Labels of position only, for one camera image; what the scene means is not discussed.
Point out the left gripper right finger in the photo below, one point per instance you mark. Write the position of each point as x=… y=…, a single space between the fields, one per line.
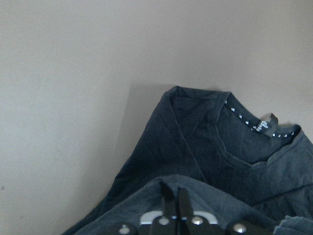
x=186 y=213

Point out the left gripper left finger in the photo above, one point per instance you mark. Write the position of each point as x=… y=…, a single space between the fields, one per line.
x=169 y=218

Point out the black t-shirt with logo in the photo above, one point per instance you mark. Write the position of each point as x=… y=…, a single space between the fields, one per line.
x=234 y=166

